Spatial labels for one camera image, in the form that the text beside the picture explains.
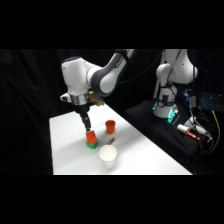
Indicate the white paper cup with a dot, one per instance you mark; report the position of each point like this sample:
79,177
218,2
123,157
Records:
108,157

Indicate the small brown bar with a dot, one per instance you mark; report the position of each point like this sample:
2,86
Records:
111,141

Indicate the black curtain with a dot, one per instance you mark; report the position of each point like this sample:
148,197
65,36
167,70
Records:
33,100

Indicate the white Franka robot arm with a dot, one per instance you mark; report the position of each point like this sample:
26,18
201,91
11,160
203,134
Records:
78,75

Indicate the tan wrist camera mount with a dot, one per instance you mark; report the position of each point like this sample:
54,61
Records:
96,98

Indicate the green lit control box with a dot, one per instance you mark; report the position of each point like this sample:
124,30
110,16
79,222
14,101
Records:
173,116

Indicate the black robot stand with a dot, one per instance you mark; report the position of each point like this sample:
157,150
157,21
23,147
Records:
150,128

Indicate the blue lit keyboard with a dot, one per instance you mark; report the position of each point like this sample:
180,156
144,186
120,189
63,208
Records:
210,101

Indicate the red cube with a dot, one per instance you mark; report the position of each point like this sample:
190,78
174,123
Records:
91,137

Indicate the white cylinder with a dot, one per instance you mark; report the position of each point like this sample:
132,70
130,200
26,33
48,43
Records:
182,128

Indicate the green cube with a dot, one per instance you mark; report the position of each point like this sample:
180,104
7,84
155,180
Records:
92,145

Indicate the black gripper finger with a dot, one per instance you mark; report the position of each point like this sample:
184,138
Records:
89,126
83,120

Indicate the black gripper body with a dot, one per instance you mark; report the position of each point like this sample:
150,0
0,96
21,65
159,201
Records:
82,109

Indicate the orange plastic cup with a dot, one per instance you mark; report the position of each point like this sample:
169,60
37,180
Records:
110,126

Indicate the red marker pen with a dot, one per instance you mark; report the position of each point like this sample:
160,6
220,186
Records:
193,135

